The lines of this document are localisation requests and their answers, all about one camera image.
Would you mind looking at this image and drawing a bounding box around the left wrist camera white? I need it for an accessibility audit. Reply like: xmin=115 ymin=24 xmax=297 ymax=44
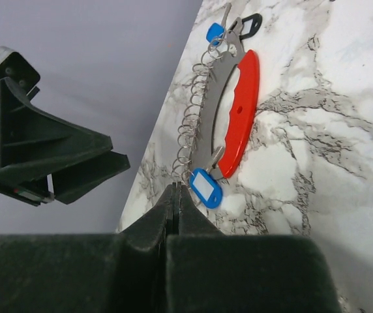
xmin=0 ymin=46 xmax=40 ymax=93

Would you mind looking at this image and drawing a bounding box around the key with blue label tag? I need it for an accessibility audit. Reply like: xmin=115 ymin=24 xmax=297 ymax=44
xmin=189 ymin=146 xmax=224 ymax=209

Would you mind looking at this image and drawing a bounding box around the red handled metal key holder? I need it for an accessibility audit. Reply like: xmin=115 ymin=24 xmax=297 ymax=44
xmin=172 ymin=28 xmax=260 ymax=184

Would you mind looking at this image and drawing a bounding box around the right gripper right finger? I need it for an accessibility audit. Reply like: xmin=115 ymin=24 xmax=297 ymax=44
xmin=166 ymin=185 xmax=340 ymax=312

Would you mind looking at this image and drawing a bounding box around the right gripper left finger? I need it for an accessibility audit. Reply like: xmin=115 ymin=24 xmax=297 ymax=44
xmin=0 ymin=185 xmax=175 ymax=312

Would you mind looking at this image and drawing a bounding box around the key with small blue tag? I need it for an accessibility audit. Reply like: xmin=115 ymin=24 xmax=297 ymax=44
xmin=205 ymin=3 xmax=231 ymax=47

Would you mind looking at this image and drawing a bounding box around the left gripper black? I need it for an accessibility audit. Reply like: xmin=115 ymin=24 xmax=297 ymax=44
xmin=0 ymin=78 xmax=130 ymax=206

